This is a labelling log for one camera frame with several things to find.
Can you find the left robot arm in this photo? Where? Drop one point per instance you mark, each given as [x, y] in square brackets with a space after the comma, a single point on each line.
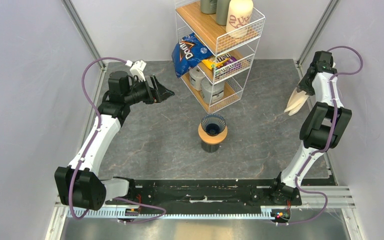
[78, 184]

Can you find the blue ribbed coffee dripper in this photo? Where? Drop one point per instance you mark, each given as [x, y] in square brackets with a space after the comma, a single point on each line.
[213, 124]

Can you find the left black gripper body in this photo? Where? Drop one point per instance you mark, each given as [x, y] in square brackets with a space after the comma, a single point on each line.
[141, 92]

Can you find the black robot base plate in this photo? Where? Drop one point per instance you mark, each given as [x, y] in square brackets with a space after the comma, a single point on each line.
[208, 196]

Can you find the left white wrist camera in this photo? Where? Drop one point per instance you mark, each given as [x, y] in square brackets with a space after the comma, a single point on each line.
[137, 69]

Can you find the white wire shelf rack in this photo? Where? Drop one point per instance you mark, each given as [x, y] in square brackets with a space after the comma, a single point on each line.
[189, 19]

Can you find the white canister lower shelf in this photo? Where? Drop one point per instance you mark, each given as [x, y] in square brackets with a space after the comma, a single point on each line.
[195, 77]

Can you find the aluminium rail frame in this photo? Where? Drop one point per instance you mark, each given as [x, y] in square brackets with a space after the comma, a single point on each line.
[331, 217]

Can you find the paper coffee filter stack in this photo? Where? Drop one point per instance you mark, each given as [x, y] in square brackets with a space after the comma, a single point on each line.
[296, 101]

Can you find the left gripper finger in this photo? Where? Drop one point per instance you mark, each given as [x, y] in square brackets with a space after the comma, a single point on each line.
[157, 86]
[161, 96]

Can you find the yellow M&M candy bag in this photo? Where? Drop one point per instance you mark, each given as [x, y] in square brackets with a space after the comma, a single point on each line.
[214, 63]

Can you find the dark glass carafe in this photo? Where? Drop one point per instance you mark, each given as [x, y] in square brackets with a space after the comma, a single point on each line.
[210, 148]

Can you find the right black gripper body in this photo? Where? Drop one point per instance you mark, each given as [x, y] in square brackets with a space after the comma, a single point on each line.
[305, 85]

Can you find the grey canister lower shelf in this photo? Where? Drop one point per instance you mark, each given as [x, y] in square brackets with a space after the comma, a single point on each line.
[212, 93]

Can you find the cream white bottle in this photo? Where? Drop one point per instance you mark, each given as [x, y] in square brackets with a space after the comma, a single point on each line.
[239, 15]

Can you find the wooden ring dripper stand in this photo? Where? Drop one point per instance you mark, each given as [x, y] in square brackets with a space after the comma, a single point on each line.
[212, 140]

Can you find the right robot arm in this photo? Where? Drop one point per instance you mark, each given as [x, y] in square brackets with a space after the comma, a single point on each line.
[321, 130]

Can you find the blue Doritos chip bag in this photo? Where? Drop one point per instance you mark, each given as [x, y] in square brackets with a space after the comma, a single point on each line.
[188, 53]

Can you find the grey green bottle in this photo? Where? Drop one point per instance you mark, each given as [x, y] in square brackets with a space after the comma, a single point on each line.
[208, 7]
[222, 10]

